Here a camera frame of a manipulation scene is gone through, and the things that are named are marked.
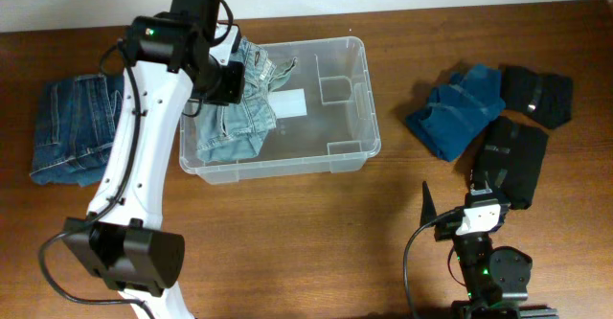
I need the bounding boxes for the light blue jeans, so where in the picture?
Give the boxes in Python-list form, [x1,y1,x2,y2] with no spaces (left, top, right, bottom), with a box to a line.
[195,39,298,163]

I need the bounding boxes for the blue garment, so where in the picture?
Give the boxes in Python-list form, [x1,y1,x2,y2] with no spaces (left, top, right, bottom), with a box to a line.
[405,64,506,162]

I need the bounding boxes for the dark blue jeans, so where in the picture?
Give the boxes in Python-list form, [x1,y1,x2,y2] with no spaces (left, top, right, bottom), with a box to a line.
[30,74,125,187]

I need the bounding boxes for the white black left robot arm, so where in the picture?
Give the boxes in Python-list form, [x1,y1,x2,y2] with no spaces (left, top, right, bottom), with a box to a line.
[59,0,244,318]

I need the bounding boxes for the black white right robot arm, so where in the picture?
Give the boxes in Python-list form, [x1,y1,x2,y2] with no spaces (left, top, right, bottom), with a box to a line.
[420,182,559,319]

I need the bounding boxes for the black folded garment lower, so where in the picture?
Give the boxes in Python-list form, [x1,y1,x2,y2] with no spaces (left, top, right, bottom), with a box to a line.
[471,117,549,210]

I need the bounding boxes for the black folded garment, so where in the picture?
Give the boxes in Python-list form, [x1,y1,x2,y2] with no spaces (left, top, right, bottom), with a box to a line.
[501,65,574,129]
[471,117,549,210]

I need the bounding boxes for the black folded garment upper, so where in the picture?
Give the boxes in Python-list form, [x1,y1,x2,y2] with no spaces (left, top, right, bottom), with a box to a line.
[501,65,574,129]

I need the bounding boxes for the clear plastic storage bin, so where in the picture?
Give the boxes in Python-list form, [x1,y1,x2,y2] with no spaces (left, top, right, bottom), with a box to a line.
[179,36,381,185]

